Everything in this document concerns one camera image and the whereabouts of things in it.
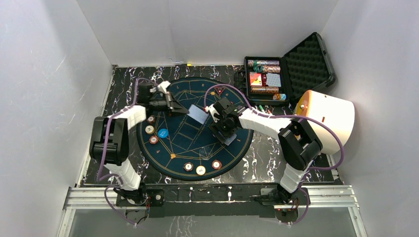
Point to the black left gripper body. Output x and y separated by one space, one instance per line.
168 102

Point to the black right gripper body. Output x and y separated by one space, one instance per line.
223 126

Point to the blue patterned card deck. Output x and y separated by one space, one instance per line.
229 140

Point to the blue small blind button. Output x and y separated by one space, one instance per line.
163 133

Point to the cream poker chip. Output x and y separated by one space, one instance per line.
149 129

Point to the red poker chip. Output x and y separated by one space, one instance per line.
153 139

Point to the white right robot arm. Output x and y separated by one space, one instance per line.
299 143

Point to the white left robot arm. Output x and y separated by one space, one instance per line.
109 143

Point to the clear plastic dealer button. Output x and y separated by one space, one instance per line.
205 153

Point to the red triangle marker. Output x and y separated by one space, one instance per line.
219 90

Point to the poker chip row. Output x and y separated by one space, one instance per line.
267 69
259 63
264 90

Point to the round blue poker mat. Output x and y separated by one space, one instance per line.
177 155

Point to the red card deck box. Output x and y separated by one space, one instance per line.
255 79

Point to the short poker chip stack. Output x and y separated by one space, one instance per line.
279 97

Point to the top poker chip row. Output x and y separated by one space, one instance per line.
259 63

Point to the blue card deck in case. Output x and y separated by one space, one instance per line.
273 80

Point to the black foam-lined carrying case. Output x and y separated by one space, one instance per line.
306 66

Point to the white cylindrical drum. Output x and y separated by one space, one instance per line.
335 113

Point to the aluminium mounting rail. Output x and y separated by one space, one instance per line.
215 200

